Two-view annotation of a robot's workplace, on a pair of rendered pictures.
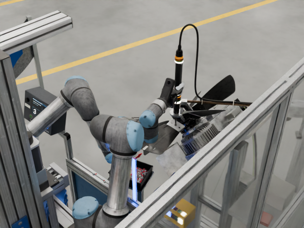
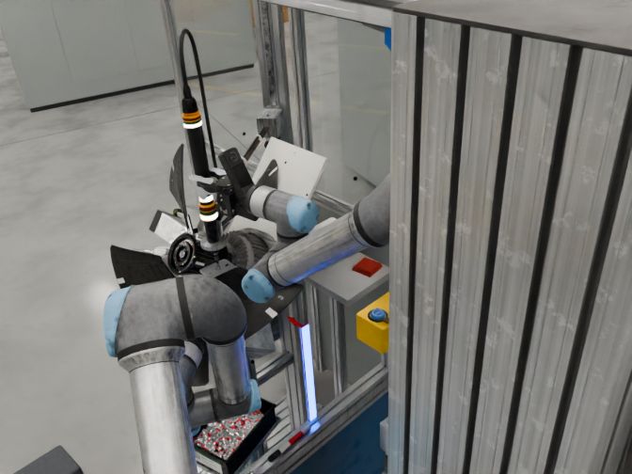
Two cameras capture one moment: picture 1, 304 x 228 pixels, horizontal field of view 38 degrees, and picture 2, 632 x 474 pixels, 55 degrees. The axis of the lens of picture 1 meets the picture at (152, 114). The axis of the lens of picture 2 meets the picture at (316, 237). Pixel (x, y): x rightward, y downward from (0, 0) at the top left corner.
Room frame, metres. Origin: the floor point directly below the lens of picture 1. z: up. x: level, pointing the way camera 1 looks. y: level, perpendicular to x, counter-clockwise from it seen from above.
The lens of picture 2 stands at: (1.43, 1.18, 2.14)
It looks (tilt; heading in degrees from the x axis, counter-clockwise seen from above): 32 degrees down; 279
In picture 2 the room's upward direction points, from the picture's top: 4 degrees counter-clockwise
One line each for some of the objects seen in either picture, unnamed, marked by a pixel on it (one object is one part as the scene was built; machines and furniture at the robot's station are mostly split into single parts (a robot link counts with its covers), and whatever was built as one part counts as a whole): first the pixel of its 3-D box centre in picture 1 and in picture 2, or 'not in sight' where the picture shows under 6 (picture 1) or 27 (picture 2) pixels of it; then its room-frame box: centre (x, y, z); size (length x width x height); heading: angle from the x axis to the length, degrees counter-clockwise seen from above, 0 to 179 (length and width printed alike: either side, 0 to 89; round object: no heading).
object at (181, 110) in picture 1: (178, 106); (213, 226); (1.90, -0.14, 1.32); 0.09 x 0.07 x 0.10; 85
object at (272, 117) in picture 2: not in sight; (271, 122); (1.85, -0.76, 1.36); 0.10 x 0.07 x 0.08; 85
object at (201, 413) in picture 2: not in sight; (188, 411); (1.89, 0.27, 1.08); 0.11 x 0.08 x 0.11; 22
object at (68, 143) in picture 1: (68, 146); not in sight; (1.97, 0.50, 0.96); 0.03 x 0.03 x 0.20; 50
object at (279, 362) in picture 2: not in sight; (270, 369); (1.87, -0.39, 0.56); 0.19 x 0.04 x 0.04; 50
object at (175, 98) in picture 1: (166, 99); (240, 197); (1.80, -0.07, 1.45); 0.12 x 0.08 x 0.09; 150
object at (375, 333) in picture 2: not in sight; (388, 322); (1.44, -0.13, 1.02); 0.16 x 0.10 x 0.11; 50
